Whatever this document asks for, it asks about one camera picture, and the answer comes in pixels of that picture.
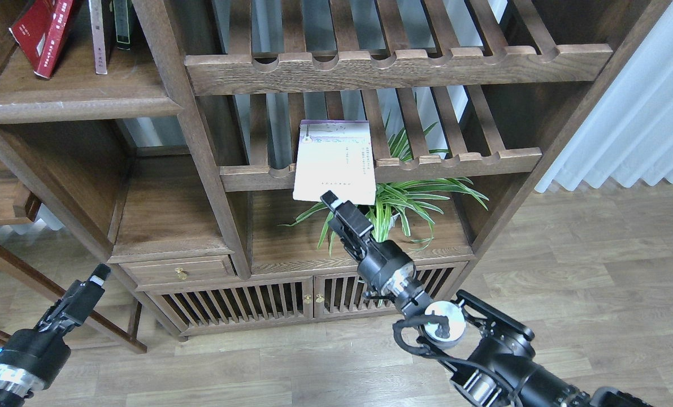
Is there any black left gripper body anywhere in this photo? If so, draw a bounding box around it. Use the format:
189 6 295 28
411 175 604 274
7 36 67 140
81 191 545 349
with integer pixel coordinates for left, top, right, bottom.
0 319 75 393

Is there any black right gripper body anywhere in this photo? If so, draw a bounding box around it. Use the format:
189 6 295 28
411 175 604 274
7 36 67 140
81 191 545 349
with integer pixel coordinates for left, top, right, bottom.
342 237 415 298

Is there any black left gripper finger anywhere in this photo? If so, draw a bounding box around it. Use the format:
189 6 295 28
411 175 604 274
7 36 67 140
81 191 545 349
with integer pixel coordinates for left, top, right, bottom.
49 263 111 331

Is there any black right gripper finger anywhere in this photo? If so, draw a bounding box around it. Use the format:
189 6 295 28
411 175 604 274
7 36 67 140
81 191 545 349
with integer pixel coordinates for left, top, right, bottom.
328 212 362 258
320 190 374 243

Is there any white and purple book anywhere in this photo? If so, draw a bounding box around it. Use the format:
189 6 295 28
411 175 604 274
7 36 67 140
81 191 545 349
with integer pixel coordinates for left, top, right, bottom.
292 119 376 205

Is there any red paperback book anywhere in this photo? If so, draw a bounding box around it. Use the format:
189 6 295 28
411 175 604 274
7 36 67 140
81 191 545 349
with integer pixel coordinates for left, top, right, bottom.
8 1 82 80

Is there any maroon book with white characters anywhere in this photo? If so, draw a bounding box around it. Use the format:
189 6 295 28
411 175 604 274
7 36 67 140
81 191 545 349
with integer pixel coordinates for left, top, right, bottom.
88 1 115 75

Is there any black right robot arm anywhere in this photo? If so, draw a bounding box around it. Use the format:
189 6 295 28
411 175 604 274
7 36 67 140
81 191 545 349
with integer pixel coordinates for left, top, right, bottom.
321 191 646 406

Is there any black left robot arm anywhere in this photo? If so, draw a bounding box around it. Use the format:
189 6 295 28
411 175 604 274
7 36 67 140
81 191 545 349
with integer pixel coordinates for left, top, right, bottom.
0 263 111 406

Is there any green spider plant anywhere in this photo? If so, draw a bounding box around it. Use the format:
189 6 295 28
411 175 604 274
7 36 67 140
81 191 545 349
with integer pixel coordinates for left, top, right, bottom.
279 127 489 252

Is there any brass drawer knob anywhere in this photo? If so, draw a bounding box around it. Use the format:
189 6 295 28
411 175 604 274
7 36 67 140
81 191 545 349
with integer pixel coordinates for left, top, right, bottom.
175 267 188 280

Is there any dark wooden bookshelf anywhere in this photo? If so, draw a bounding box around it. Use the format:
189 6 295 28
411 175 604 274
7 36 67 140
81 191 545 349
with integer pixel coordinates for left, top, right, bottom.
0 1 670 339

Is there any white curtain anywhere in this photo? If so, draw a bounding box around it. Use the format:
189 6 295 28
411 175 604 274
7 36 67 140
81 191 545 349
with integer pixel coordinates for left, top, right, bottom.
535 3 673 193

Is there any green upright book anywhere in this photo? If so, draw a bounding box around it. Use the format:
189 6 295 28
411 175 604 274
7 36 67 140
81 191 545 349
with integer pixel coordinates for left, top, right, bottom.
112 0 136 51

